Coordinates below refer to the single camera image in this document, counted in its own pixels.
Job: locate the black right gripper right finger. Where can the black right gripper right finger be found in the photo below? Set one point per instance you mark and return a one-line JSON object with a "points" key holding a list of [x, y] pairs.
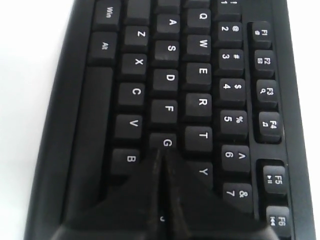
{"points": [[196, 213]]}

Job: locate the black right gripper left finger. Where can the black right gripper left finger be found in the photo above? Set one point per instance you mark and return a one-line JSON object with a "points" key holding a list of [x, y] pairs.
{"points": [[130, 213]]}

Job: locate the black acer keyboard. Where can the black acer keyboard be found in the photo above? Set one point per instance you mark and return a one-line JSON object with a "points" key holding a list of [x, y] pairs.
{"points": [[214, 80]]}

